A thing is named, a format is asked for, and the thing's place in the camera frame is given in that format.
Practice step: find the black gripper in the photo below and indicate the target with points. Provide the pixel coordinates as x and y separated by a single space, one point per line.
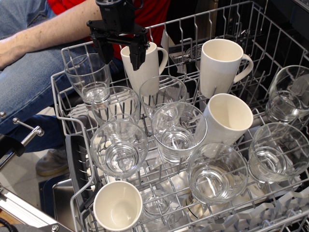
118 26

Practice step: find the person forearm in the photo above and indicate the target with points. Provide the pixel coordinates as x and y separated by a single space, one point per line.
64 28

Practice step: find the small white cup front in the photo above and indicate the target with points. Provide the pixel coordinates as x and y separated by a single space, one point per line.
118 206

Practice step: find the tall white mug left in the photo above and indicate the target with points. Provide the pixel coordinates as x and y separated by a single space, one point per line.
154 64

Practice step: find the tall white mug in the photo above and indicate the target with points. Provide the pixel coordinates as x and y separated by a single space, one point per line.
154 64
222 63

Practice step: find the clear glass back left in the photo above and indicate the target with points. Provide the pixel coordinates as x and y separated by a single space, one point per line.
88 75

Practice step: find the red shirt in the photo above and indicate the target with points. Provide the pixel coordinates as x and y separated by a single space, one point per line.
153 12

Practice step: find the clear glass back centre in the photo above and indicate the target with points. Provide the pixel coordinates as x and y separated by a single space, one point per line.
160 90

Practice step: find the clear glass second row left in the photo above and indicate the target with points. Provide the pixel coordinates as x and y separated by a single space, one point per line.
116 103

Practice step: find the tall white mug right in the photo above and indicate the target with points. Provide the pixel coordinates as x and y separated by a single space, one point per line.
222 63

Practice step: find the blue jeans leg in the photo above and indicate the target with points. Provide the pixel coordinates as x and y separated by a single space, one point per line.
25 85

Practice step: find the clear glass front left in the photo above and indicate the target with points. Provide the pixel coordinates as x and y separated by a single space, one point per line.
119 148

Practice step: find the grey shoe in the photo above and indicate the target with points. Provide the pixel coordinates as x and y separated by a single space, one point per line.
53 162

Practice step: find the clear glass front centre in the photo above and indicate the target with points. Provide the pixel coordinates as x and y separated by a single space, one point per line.
216 173

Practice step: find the small clear glass bottom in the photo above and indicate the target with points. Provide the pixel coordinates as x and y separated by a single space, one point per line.
156 207

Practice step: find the clear glass far right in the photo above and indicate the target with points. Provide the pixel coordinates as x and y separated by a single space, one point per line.
288 97

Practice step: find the clear glass front right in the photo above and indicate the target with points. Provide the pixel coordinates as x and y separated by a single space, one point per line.
278 152

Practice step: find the grey plastic cutlery tray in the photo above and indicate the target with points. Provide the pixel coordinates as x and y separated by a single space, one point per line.
290 212

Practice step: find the grey wire dishwasher rack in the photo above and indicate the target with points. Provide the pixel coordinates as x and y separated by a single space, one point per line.
271 46

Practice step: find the white handleless cup tilted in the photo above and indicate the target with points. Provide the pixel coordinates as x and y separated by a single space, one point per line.
225 119

